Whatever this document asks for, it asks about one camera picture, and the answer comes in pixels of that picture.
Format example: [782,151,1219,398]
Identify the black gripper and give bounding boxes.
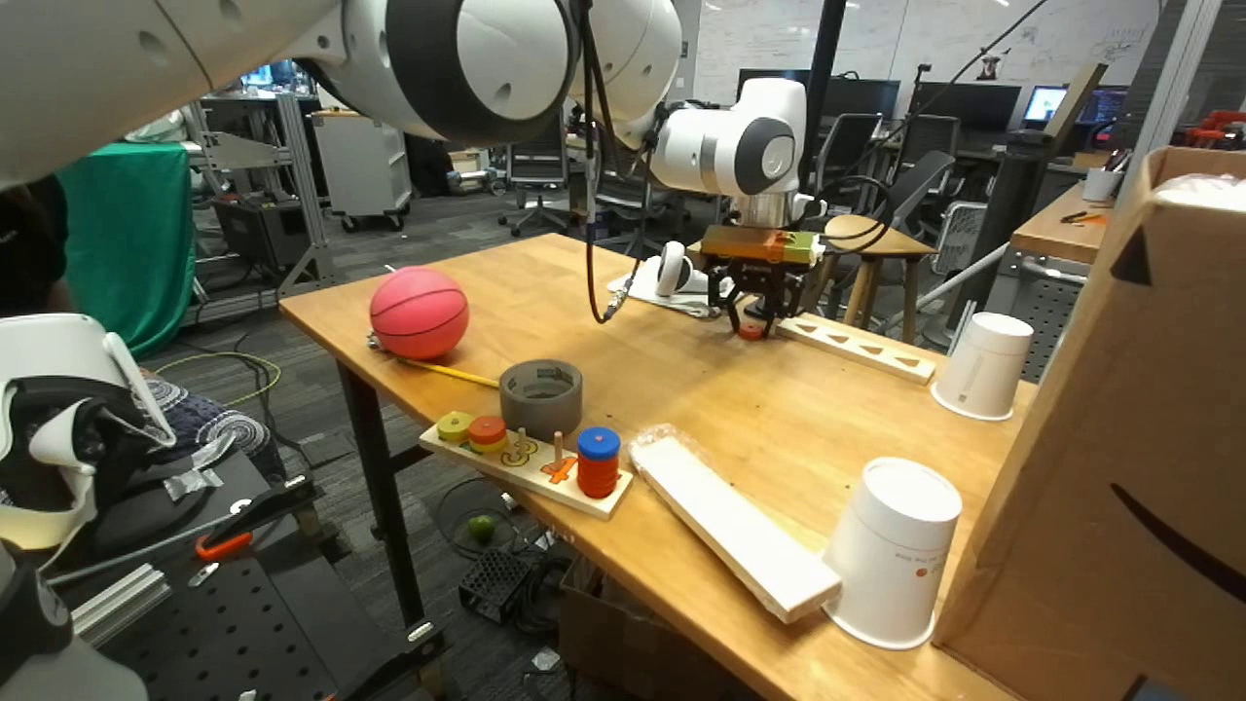
[708,261,805,338]

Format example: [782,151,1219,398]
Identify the blue disc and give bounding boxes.
[575,428,619,461]

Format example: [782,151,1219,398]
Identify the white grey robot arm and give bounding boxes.
[0,0,805,313]

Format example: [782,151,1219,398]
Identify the red stacked discs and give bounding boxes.
[575,456,619,498]

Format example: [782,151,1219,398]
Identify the wooden peg rack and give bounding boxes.
[421,420,631,520]

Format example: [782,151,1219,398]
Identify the far white paper cup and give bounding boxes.
[930,313,1032,420]

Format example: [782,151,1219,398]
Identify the white paper cup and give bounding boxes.
[826,456,962,652]
[930,313,1032,420]

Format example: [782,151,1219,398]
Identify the orange disc on rack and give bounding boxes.
[469,418,507,450]

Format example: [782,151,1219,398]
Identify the green disc on rack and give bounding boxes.
[435,415,472,443]

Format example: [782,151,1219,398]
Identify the white cloth pad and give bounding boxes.
[607,256,717,320]

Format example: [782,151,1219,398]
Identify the wooden stool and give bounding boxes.
[821,213,930,335]

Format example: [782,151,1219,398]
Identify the wooden slotted board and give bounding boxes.
[782,315,939,383]

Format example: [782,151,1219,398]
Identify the grey tape roll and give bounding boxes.
[499,360,583,442]

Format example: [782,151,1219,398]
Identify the white flat tray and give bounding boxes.
[631,426,840,622]

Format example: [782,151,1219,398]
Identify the near white paper cup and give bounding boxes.
[826,456,962,652]

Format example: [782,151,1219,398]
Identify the yellow pencil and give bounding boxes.
[370,342,499,391]

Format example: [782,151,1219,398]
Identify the pink basketball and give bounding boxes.
[370,265,472,363]

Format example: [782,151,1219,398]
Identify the cardboard box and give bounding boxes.
[935,147,1246,701]

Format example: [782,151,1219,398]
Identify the green cloth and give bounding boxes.
[60,142,196,350]

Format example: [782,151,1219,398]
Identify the white VR headset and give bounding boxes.
[0,313,177,555]

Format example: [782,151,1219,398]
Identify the black camera stand pole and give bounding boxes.
[804,0,849,190]

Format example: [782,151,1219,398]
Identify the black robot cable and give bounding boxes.
[566,0,653,326]

